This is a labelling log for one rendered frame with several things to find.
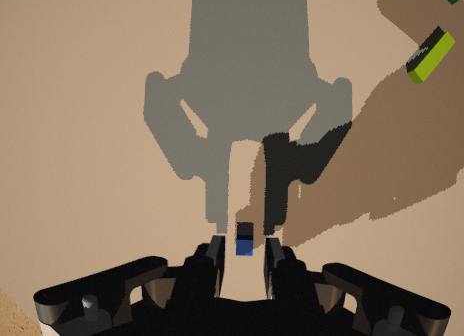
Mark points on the small blue block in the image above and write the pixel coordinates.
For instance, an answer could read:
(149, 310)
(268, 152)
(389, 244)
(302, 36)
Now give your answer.
(244, 245)

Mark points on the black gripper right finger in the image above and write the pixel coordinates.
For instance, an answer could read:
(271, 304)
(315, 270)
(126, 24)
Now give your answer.
(383, 309)

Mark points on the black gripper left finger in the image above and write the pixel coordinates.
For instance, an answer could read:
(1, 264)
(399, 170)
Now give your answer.
(101, 301)

